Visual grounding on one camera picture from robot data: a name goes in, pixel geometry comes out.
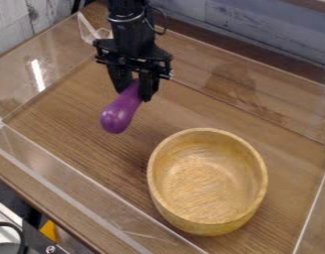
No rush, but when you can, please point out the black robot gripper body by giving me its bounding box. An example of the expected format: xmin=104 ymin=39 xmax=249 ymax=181
xmin=92 ymin=17 xmax=173 ymax=79

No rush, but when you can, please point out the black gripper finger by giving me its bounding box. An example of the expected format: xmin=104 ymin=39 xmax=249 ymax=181
xmin=139 ymin=69 xmax=160 ymax=102
xmin=108 ymin=65 xmax=132 ymax=93

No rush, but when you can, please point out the purple toy eggplant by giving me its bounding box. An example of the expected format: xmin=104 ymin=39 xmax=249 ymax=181
xmin=100 ymin=79 xmax=141 ymax=134

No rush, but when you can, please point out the brown wooden bowl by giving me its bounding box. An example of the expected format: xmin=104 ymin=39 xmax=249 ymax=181
xmin=147 ymin=128 xmax=268 ymax=236

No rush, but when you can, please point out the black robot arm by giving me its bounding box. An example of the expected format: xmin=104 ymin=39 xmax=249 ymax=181
xmin=92 ymin=0 xmax=173 ymax=102

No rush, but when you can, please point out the black device with yellow part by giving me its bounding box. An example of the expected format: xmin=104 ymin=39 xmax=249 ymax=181
xmin=0 ymin=181 xmax=95 ymax=254

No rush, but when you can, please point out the clear acrylic corner bracket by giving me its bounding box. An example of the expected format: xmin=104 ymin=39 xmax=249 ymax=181
xmin=77 ymin=13 xmax=113 ymax=45

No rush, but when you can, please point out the black cable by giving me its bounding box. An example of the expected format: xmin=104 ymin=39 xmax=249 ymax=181
xmin=144 ymin=6 xmax=168 ymax=36

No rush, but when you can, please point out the clear acrylic tray enclosure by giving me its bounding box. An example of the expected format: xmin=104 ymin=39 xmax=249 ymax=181
xmin=0 ymin=4 xmax=325 ymax=254

